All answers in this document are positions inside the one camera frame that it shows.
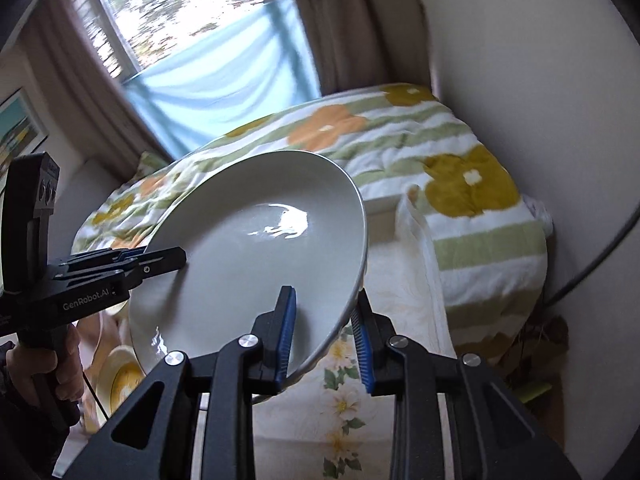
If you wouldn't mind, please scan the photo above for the yellow cartoon duck plate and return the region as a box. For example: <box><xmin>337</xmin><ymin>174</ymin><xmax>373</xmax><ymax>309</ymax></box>
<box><xmin>94</xmin><ymin>344</ymin><xmax>144</xmax><ymax>424</ymax></box>

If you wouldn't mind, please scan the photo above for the plain white plate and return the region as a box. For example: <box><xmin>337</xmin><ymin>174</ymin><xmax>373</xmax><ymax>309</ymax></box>
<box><xmin>128</xmin><ymin>151</ymin><xmax>368</xmax><ymax>382</ymax></box>

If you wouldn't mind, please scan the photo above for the person's left hand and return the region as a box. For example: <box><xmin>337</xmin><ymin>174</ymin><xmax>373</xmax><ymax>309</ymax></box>
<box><xmin>6</xmin><ymin>325</ymin><xmax>84</xmax><ymax>406</ymax></box>

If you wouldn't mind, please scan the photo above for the floral white tablecloth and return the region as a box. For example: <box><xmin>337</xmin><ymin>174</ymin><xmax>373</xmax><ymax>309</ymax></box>
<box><xmin>253</xmin><ymin>196</ymin><xmax>454</xmax><ymax>479</ymax></box>

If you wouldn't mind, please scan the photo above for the green striped floral blanket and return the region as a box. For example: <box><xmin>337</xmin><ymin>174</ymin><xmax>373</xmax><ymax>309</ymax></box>
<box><xmin>72</xmin><ymin>84</ymin><xmax>548</xmax><ymax>361</ymax></box>

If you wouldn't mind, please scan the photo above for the blue window cloth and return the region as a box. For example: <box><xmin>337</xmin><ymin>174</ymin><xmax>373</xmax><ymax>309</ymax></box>
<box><xmin>124</xmin><ymin>0</ymin><xmax>321</xmax><ymax>159</ymax></box>

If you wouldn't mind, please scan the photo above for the white bed tray table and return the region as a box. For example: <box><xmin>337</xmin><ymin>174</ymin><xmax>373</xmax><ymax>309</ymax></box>
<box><xmin>363</xmin><ymin>195</ymin><xmax>400</xmax><ymax>245</ymax></box>

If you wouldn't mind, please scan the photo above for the beige curtain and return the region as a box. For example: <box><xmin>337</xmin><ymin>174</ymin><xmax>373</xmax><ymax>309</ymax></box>
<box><xmin>1</xmin><ymin>0</ymin><xmax>431</xmax><ymax>180</ymax></box>

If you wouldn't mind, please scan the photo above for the framed wall picture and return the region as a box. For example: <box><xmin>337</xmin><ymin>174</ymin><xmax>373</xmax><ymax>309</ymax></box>
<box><xmin>0</xmin><ymin>89</ymin><xmax>48</xmax><ymax>174</ymax></box>

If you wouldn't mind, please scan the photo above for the window with white frame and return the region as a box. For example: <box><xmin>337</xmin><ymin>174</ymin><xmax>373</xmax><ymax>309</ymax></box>
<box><xmin>72</xmin><ymin>0</ymin><xmax>271</xmax><ymax>81</ymax></box>

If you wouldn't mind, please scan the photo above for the black cable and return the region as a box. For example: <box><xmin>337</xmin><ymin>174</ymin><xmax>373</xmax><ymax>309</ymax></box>
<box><xmin>544</xmin><ymin>204</ymin><xmax>640</xmax><ymax>306</ymax></box>

